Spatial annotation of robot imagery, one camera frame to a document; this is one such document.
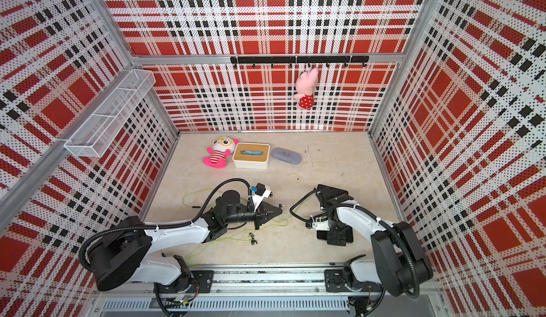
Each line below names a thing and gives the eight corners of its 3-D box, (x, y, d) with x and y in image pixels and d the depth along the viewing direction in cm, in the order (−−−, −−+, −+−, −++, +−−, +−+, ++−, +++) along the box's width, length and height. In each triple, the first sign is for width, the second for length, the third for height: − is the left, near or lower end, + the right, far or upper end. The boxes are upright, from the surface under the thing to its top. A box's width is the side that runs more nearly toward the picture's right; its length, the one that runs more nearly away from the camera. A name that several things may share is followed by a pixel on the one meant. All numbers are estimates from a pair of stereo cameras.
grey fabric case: (271, 156, 112) (270, 152, 110) (274, 150, 115) (274, 146, 113) (298, 165, 108) (299, 162, 106) (302, 158, 111) (302, 155, 109)
